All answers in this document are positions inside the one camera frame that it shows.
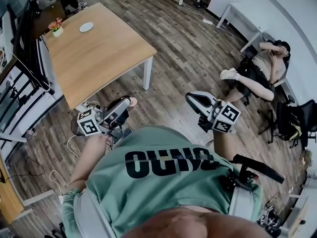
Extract light wooden desk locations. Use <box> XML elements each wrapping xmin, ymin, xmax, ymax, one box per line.
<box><xmin>0</xmin><ymin>155</ymin><xmax>25</xmax><ymax>225</ymax></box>

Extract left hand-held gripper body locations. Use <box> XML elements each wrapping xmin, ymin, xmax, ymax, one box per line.
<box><xmin>77</xmin><ymin>109</ymin><xmax>130</xmax><ymax>144</ymax></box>

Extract grey shoulder strap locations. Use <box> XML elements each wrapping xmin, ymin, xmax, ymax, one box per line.
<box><xmin>74</xmin><ymin>191</ymin><xmax>114</xmax><ymax>238</ymax></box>
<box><xmin>227</xmin><ymin>186</ymin><xmax>256</xmax><ymax>220</ymax></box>

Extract person's chin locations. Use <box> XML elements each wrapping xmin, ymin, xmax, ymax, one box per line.
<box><xmin>128</xmin><ymin>206</ymin><xmax>267</xmax><ymax>238</ymax></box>

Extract wooden table white legs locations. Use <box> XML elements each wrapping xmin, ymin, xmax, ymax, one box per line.
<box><xmin>43</xmin><ymin>1</ymin><xmax>158</xmax><ymax>110</ymax></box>

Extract black floor cable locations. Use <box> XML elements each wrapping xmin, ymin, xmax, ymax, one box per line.
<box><xmin>4</xmin><ymin>157</ymin><xmax>46</xmax><ymax>182</ymax></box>

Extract person's left forearm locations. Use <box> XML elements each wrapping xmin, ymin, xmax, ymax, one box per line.
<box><xmin>69</xmin><ymin>134</ymin><xmax>112</xmax><ymax>190</ymax></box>

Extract person's right forearm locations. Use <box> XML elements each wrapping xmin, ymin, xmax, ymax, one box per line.
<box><xmin>212</xmin><ymin>131</ymin><xmax>238</xmax><ymax>162</ymax></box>

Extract white round plate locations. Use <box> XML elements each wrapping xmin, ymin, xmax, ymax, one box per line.
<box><xmin>79</xmin><ymin>22</ymin><xmax>95</xmax><ymax>32</ymax></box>

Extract pink flowers in white pot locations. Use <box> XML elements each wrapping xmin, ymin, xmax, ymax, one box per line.
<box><xmin>48</xmin><ymin>18</ymin><xmax>64</xmax><ymax>38</ymax></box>

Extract black yellow backpack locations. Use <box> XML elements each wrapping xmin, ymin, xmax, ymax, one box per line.
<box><xmin>287</xmin><ymin>119</ymin><xmax>303</xmax><ymax>142</ymax></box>

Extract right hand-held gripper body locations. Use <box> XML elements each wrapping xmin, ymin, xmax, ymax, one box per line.
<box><xmin>198</xmin><ymin>99</ymin><xmax>242</xmax><ymax>134</ymax></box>

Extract dark wooden desk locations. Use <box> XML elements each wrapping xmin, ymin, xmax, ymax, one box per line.
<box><xmin>31</xmin><ymin>0</ymin><xmax>67</xmax><ymax>41</ymax></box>

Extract black office chair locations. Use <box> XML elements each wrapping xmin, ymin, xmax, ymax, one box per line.
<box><xmin>237</xmin><ymin>51</ymin><xmax>295</xmax><ymax>106</ymax></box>
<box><xmin>296</xmin><ymin>99</ymin><xmax>317</xmax><ymax>148</ymax></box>
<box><xmin>257</xmin><ymin>100</ymin><xmax>304</xmax><ymax>148</ymax></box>

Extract white charger with cable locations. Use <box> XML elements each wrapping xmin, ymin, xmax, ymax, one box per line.
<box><xmin>49</xmin><ymin>169</ymin><xmax>70</xmax><ymax>204</ymax></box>

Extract black metal railing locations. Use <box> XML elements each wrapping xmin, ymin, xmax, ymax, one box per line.
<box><xmin>0</xmin><ymin>0</ymin><xmax>56</xmax><ymax>143</ymax></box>

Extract person's green t-shirt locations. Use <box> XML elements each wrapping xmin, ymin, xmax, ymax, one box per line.
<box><xmin>61</xmin><ymin>125</ymin><xmax>264</xmax><ymax>238</ymax></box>

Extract black chest rig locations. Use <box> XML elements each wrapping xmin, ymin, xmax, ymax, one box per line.
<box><xmin>219</xmin><ymin>154</ymin><xmax>285</xmax><ymax>192</ymax></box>

